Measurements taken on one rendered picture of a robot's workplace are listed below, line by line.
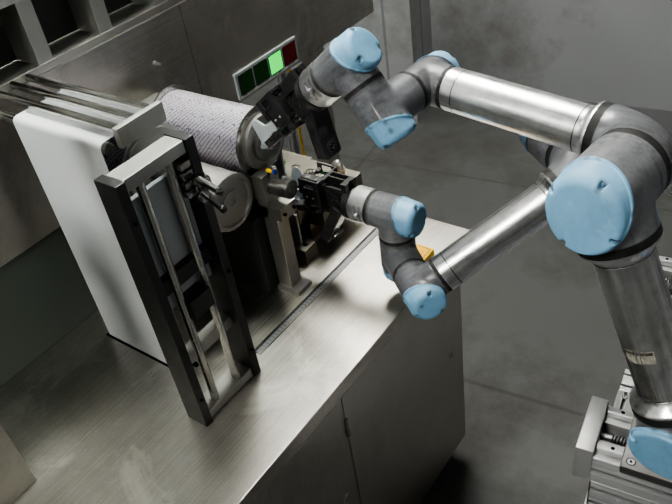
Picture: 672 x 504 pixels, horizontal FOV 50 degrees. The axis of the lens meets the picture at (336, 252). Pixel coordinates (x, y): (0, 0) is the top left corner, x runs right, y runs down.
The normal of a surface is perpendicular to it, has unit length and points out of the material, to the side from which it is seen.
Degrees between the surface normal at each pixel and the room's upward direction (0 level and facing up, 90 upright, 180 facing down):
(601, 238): 80
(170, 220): 90
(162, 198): 90
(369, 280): 0
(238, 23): 90
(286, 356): 0
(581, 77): 90
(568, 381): 0
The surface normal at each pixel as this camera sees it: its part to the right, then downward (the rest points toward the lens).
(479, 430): -0.13, -0.78
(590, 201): -0.71, 0.41
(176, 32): 0.81, 0.28
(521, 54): -0.47, 0.60
